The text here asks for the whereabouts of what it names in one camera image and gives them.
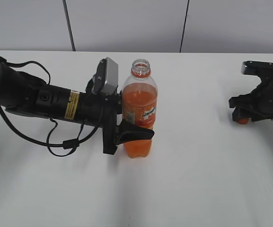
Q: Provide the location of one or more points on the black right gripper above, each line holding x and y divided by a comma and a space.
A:
256, 105

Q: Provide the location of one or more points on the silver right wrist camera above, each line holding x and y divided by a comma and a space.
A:
256, 68

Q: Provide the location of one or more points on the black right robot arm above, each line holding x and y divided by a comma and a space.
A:
258, 104

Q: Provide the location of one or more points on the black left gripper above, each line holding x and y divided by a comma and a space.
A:
101, 111

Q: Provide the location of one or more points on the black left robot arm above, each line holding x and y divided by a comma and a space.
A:
29, 96

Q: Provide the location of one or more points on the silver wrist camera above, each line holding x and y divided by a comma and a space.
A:
106, 77
256, 68

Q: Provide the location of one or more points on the orange bottle cap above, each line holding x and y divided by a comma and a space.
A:
243, 121

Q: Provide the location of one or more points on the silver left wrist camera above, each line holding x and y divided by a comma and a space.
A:
106, 77

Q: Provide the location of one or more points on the orange soda plastic bottle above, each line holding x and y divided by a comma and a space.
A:
140, 93

